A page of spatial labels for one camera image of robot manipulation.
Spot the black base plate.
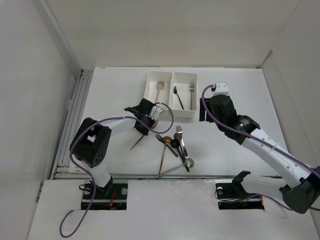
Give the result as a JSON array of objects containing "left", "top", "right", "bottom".
[
  {"left": 79, "top": 182, "right": 128, "bottom": 201},
  {"left": 215, "top": 182, "right": 254, "bottom": 200}
]

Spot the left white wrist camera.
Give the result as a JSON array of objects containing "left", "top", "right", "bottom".
[{"left": 148, "top": 104, "right": 168, "bottom": 121}]

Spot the left white plastic bin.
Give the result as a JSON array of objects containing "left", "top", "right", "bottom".
[{"left": 143, "top": 71, "right": 173, "bottom": 105}]

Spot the right white plastic bin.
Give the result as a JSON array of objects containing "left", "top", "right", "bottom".
[{"left": 169, "top": 72, "right": 198, "bottom": 119}]

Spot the copper fork in pile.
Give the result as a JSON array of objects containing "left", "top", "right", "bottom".
[{"left": 155, "top": 134, "right": 178, "bottom": 157}]

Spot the copper fork long handle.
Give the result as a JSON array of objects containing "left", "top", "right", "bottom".
[{"left": 130, "top": 119, "right": 159, "bottom": 150}]

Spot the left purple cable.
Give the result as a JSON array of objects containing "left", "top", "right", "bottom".
[{"left": 59, "top": 102, "right": 174, "bottom": 237}]

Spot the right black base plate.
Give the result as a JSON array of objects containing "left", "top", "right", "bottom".
[{"left": 215, "top": 182, "right": 254, "bottom": 200}]

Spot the white plastic bin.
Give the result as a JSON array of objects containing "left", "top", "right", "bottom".
[
  {"left": 169, "top": 72, "right": 198, "bottom": 119},
  {"left": 143, "top": 71, "right": 173, "bottom": 105}
]

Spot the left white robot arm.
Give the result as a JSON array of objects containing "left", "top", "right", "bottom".
[{"left": 69, "top": 98, "right": 164, "bottom": 199}]

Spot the brown spoon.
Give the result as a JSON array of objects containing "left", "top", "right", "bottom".
[{"left": 174, "top": 133, "right": 186, "bottom": 160}]

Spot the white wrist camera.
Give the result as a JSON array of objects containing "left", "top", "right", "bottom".
[
  {"left": 148, "top": 104, "right": 168, "bottom": 121},
  {"left": 211, "top": 82, "right": 229, "bottom": 96}
]

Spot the black fork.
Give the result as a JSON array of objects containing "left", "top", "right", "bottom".
[{"left": 173, "top": 85, "right": 185, "bottom": 110}]

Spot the beige spoon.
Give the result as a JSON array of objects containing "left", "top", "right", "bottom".
[{"left": 155, "top": 81, "right": 165, "bottom": 102}]

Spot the silver spoon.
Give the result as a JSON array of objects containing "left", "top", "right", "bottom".
[{"left": 154, "top": 158, "right": 195, "bottom": 179}]

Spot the aluminium rail frame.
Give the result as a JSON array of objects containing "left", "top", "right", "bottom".
[{"left": 48, "top": 68, "right": 94, "bottom": 180}]

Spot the purple cable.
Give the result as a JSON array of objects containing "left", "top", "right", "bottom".
[
  {"left": 201, "top": 84, "right": 320, "bottom": 211},
  {"left": 59, "top": 102, "right": 174, "bottom": 237}
]

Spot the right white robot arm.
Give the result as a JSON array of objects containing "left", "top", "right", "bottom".
[{"left": 199, "top": 94, "right": 320, "bottom": 214}]

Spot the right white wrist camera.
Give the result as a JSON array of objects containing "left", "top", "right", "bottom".
[{"left": 211, "top": 82, "right": 229, "bottom": 96}]

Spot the copper spoon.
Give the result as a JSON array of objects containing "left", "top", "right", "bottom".
[{"left": 157, "top": 135, "right": 172, "bottom": 174}]

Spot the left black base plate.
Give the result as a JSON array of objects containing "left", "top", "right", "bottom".
[{"left": 79, "top": 182, "right": 128, "bottom": 201}]

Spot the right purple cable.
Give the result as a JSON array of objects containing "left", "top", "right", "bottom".
[{"left": 201, "top": 84, "right": 320, "bottom": 211}]

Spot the black spoon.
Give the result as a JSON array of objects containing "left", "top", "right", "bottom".
[{"left": 170, "top": 139, "right": 194, "bottom": 173}]

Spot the silver fork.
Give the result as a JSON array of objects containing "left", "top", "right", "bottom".
[
  {"left": 175, "top": 125, "right": 189, "bottom": 159},
  {"left": 189, "top": 83, "right": 195, "bottom": 111}
]

